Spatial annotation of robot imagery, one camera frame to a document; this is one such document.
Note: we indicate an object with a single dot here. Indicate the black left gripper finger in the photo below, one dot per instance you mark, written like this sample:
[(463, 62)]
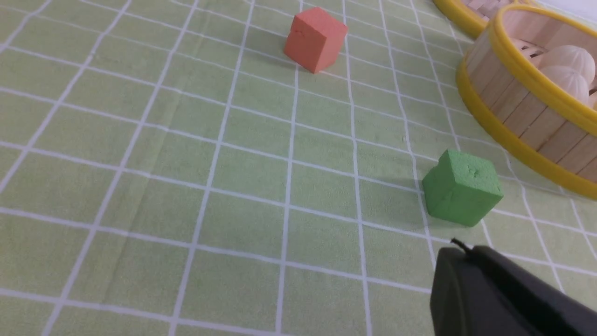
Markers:
[(477, 291)]

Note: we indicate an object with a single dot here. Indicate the white bun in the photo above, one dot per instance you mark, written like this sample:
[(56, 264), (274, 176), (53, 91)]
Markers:
[(569, 81), (572, 56)]

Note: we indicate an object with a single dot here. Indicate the yellow bun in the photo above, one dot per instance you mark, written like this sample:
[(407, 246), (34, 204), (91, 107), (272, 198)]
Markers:
[(592, 99)]

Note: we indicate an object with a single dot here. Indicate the bamboo steamer tray yellow rim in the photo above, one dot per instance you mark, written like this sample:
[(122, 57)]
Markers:
[(535, 120)]

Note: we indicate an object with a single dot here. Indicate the woven bamboo steamer lid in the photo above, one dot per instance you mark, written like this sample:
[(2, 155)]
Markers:
[(471, 16)]

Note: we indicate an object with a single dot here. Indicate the green foam cube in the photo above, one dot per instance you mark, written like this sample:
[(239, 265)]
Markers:
[(462, 188)]

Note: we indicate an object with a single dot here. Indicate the red foam cube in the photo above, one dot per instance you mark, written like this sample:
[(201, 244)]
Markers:
[(315, 39)]

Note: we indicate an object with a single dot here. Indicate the green checkered tablecloth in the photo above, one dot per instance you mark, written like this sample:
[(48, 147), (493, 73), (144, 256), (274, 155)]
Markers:
[(166, 170)]

